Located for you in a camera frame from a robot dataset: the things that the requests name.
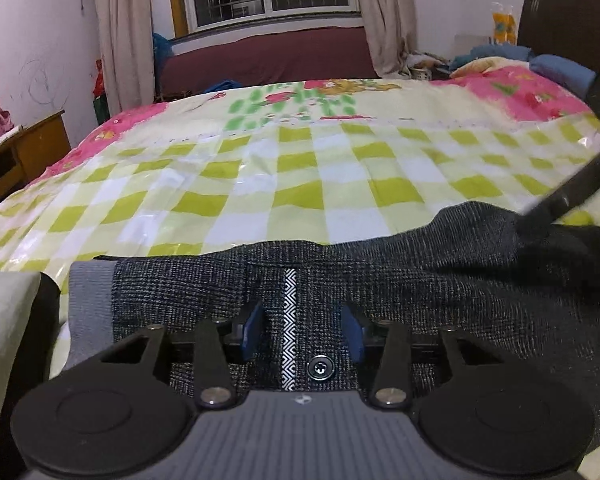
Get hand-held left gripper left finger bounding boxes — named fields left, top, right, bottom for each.
left=101, top=302, right=267, bottom=409

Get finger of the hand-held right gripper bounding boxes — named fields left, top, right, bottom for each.
left=517, top=146, right=600, bottom=237

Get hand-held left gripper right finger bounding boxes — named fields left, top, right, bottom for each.
left=340, top=301, right=506, bottom=409

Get dark grey pants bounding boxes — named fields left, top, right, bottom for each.
left=67, top=200, right=600, bottom=467

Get blue pillow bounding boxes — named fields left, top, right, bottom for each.
left=528, top=53, right=597, bottom=94

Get dark brown headboard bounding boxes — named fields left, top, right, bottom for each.
left=517, top=0, right=600, bottom=76

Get blue blanket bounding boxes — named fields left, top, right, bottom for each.
left=450, top=44, right=534, bottom=72

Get orange juice bottle pack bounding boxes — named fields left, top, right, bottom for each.
left=490, top=2, right=519, bottom=46

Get green checkered printed bedspread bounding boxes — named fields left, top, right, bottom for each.
left=0, top=57, right=600, bottom=281

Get patterned cloth pile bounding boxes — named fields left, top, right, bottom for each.
left=404, top=49, right=457, bottom=81

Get beige curtain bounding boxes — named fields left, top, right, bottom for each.
left=352, top=0, right=422, bottom=79
left=90, top=0, right=157, bottom=117

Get blue cloth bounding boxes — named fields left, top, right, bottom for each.
left=202, top=79, right=242, bottom=95

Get folded beige cloth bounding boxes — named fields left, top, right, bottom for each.
left=0, top=272, right=43, bottom=480

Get maroon sofa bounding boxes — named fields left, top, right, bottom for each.
left=157, top=25, right=382, bottom=102

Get wooden desk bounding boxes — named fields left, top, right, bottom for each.
left=0, top=110, right=74, bottom=222

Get red and green bag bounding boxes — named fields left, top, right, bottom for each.
left=92, top=58, right=111, bottom=127

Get blue bag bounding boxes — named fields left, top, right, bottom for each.
left=152, top=32, right=174, bottom=67

